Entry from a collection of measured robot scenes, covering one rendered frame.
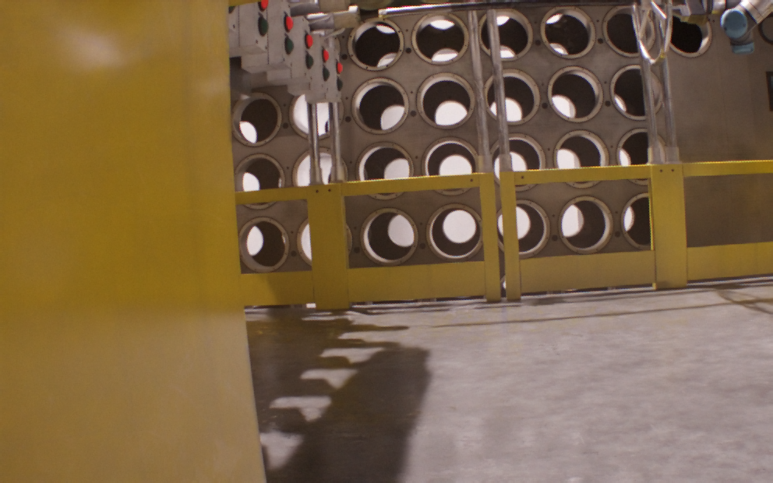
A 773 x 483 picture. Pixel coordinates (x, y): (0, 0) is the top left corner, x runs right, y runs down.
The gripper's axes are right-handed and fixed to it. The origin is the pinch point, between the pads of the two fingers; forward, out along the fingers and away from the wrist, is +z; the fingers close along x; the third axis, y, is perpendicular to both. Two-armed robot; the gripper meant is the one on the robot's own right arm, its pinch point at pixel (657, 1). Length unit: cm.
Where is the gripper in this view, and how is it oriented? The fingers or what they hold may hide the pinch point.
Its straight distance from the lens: 197.3
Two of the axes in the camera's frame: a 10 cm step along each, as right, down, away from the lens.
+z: -9.9, 0.6, 1.3
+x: 0.1, 9.4, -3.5
